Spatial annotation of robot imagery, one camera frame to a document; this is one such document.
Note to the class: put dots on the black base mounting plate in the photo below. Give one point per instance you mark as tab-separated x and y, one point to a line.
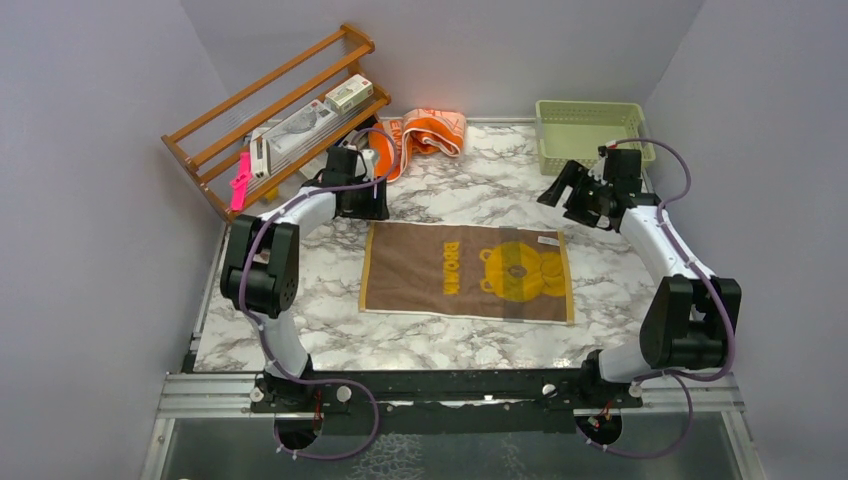
433	402

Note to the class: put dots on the wooden shelf rack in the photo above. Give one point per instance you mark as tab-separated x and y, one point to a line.
239	152

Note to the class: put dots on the white upright box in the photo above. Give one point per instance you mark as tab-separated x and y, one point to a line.
259	150

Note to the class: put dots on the brown yellow bear towel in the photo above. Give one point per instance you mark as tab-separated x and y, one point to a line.
497	273

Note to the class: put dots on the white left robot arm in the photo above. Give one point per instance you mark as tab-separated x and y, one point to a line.
261	269

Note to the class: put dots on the small white box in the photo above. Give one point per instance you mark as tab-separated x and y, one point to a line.
349	94

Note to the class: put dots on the large flat white box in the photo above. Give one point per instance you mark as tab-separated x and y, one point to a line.
303	125

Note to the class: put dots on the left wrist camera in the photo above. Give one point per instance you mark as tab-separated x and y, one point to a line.
370	159

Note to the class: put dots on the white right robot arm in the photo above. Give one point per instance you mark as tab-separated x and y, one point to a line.
689	327

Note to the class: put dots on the green plastic basket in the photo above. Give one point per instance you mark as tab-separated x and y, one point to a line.
573	130

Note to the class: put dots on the orange white towel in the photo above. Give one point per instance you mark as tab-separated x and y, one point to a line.
419	132

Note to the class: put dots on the pink marker pen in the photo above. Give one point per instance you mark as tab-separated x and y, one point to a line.
240	183

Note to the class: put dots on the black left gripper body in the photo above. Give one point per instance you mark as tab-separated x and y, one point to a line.
365	202

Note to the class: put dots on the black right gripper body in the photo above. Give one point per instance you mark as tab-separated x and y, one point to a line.
585	201

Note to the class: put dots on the aluminium rail frame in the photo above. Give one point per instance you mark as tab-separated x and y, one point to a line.
204	429

